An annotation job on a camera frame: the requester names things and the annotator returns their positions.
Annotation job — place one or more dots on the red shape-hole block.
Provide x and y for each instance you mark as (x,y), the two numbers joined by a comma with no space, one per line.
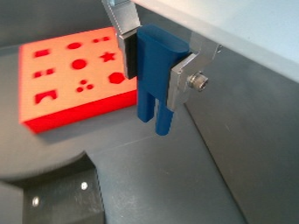
(71,79)

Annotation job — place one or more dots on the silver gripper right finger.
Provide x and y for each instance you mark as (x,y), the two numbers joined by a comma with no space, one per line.
(188,72)

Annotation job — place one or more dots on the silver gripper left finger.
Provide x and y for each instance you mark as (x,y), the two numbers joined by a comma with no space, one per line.
(125,19)

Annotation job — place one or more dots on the black curved fixture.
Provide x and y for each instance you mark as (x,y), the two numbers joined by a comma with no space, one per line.
(62,193)

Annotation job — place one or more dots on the blue square-circle peg object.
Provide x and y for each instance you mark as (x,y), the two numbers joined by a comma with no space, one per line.
(161,50)

